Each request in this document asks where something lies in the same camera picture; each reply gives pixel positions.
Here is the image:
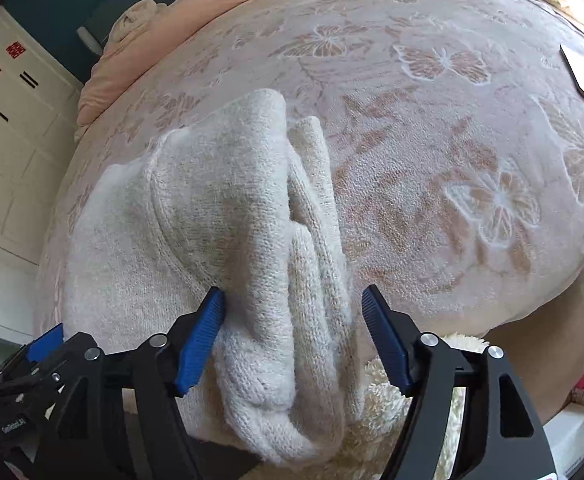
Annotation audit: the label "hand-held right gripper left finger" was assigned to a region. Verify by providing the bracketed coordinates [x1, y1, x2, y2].
[42, 286, 226, 480]

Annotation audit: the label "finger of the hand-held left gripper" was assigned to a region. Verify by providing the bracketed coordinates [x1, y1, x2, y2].
[0, 324, 79, 392]

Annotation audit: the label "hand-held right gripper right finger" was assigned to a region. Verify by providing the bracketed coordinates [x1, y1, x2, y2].
[361, 284, 559, 480]

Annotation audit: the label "beige knit sweater black hearts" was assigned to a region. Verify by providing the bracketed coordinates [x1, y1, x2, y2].
[64, 88, 368, 466]

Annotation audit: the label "white fluffy cloth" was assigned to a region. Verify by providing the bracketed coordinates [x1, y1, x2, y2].
[341, 331, 491, 480]

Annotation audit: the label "pink floral bed blanket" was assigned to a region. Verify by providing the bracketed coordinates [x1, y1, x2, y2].
[32, 0, 584, 343]

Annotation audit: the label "white panelled wardrobe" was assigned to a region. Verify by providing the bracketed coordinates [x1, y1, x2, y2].
[0, 5, 86, 348]

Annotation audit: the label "peach duvet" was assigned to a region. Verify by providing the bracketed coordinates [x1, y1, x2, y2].
[73, 0, 283, 142]

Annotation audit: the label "beige crumpled cloth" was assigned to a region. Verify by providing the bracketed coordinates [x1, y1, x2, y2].
[108, 0, 169, 47]

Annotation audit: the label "grey-blue padded headboard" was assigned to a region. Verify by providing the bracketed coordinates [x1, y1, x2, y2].
[74, 0, 215, 57]

